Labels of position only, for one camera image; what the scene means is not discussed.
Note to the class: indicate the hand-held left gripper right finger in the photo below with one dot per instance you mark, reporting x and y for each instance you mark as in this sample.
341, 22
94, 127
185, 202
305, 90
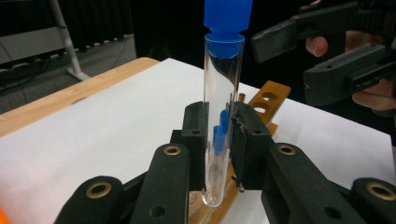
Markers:
249, 149

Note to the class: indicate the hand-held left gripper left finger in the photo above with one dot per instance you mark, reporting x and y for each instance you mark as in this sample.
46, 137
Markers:
196, 146

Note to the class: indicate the wooden test tube rack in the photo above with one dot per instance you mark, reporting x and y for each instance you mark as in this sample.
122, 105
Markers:
271, 93

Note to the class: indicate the white table mat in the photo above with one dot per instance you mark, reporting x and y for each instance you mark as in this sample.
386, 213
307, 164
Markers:
109, 124

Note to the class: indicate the grey metal stand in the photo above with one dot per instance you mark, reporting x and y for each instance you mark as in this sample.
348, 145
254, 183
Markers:
67, 40

